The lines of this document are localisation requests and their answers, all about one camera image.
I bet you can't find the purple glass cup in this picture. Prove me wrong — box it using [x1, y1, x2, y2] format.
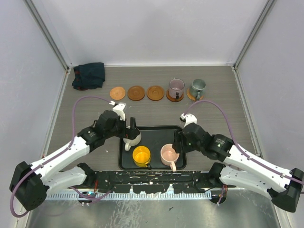
[169, 78, 185, 99]

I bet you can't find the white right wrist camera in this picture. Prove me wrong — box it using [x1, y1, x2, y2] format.
[180, 113, 197, 128]

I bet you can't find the black plastic tray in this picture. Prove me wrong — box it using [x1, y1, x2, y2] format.
[118, 125, 181, 171]

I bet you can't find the dark blue folded cloth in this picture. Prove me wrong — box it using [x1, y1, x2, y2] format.
[72, 62, 105, 91]

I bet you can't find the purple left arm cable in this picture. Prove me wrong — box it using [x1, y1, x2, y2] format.
[9, 96, 116, 218]

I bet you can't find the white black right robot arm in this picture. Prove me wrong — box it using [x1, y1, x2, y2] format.
[172, 123, 304, 213]

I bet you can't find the grey ceramic mug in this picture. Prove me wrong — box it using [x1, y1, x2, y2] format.
[190, 79, 206, 101]

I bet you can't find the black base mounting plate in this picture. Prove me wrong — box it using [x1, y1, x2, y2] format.
[74, 171, 223, 194]

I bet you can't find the white ceramic mug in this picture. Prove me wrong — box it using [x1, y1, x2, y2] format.
[123, 128, 142, 151]

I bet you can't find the woven rattan coaster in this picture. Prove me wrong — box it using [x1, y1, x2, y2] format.
[187, 88, 204, 101]
[110, 86, 126, 100]

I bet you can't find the pink ceramic mug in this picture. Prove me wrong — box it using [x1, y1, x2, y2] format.
[160, 144, 180, 172]

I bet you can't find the brown wooden coaster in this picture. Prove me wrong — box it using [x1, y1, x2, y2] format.
[166, 90, 185, 102]
[127, 85, 145, 101]
[147, 85, 164, 101]

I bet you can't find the white slotted cable duct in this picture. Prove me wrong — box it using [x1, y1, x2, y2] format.
[47, 189, 212, 200]

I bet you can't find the yellow mug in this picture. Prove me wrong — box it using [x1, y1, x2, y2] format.
[132, 146, 152, 170]

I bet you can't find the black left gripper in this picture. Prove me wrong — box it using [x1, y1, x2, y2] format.
[104, 115, 139, 140]

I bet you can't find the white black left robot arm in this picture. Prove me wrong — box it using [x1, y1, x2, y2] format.
[9, 110, 141, 211]

